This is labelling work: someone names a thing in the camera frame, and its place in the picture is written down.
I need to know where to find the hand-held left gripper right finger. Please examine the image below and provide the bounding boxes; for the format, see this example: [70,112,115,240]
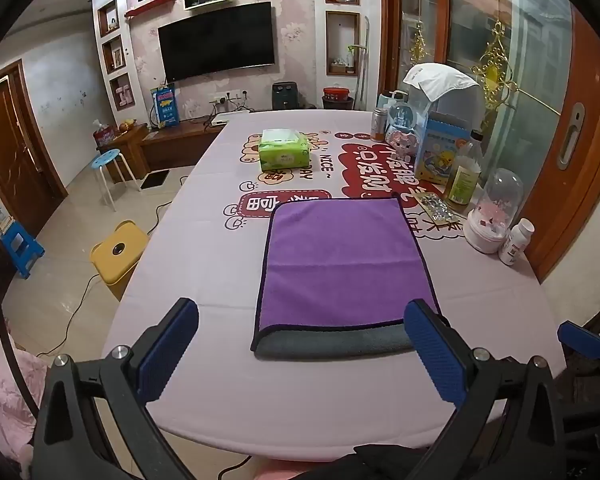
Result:
[403,298,567,480]

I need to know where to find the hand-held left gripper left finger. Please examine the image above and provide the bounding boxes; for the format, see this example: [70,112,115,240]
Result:
[31,297,200,480]

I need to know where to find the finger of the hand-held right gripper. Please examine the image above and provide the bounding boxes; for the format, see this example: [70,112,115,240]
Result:
[557,321,600,367]

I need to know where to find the purple towel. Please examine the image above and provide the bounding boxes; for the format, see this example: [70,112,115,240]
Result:
[250,197,441,353]

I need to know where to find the yellow plastic stool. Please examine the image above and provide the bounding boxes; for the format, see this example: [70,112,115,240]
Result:
[89,219,151,302]

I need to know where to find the white pill bottle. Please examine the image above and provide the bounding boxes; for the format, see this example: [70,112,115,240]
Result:
[498,218,535,267]

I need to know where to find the dark cloth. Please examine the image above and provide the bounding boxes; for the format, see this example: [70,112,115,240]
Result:
[300,442,447,480]

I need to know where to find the pill blister pack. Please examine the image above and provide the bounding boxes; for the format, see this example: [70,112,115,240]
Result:
[413,192,464,222]

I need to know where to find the glass dome ornament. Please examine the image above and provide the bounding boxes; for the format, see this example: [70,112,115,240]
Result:
[467,168,525,255]

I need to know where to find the pink cloth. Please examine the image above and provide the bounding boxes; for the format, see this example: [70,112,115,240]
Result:
[0,344,49,462]

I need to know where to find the black floor mat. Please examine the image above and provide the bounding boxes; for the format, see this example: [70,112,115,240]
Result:
[142,169,171,190]

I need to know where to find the blue step stool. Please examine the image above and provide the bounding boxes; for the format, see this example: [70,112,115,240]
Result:
[2,221,46,280]

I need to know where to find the yellow oil bottle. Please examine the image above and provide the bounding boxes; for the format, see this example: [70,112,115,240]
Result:
[443,129,484,211]

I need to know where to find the blue round stool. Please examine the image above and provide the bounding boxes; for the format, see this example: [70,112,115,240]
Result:
[90,148,142,213]

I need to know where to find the wooden television cabinet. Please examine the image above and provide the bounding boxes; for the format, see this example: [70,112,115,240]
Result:
[97,118,226,185]

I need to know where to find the blue carton box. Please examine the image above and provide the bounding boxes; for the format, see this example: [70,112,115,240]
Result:
[413,111,471,181]

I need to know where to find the pink cartoon toy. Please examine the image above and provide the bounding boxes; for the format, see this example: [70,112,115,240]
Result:
[383,124,421,157]

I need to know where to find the red tissue box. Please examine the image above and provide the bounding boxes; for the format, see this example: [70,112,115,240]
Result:
[93,119,117,147]

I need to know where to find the green tissue pack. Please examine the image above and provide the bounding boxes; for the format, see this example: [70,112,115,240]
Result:
[258,128,313,173]

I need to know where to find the metal can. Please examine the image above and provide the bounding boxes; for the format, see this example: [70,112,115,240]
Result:
[370,108,389,143]

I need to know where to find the blue printed bag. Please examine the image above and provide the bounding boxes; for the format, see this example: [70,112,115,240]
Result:
[150,84,181,127]

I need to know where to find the snow globe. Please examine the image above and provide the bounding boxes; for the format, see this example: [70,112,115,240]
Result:
[387,101,428,134]

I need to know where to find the brown wooden door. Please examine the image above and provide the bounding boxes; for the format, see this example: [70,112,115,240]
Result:
[0,59,69,241]

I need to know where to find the white covered appliance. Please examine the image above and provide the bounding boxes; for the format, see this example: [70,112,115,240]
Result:
[403,63,486,132]

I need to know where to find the black air fryer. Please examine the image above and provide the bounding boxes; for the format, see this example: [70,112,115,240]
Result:
[271,81,307,111]

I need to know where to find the glass sliding door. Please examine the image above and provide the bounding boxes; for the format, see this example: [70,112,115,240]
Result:
[379,0,600,282]

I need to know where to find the black floor cable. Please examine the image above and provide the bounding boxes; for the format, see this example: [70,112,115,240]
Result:
[35,175,188,359]

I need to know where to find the black wall television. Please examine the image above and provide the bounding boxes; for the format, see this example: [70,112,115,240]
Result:
[157,1,277,83]

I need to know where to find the red wall shelf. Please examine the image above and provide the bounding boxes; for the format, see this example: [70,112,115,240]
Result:
[124,0,177,17]

